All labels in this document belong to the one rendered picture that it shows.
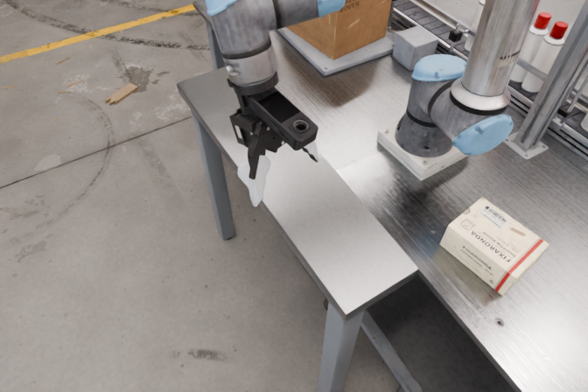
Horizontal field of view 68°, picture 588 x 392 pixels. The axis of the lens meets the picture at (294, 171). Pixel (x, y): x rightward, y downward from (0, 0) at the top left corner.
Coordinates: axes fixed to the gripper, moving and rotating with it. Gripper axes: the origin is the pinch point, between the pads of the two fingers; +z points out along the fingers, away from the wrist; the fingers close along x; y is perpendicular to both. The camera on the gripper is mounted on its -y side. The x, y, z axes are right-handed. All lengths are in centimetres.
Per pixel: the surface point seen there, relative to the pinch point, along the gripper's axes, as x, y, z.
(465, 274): -24.5, -19.3, 32.4
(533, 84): -86, -6, 18
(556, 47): -86, -10, 7
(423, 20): -99, 38, 7
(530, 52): -88, -3, 10
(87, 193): 9, 160, 62
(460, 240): -26.3, -17.0, 25.2
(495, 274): -25.5, -25.0, 29.5
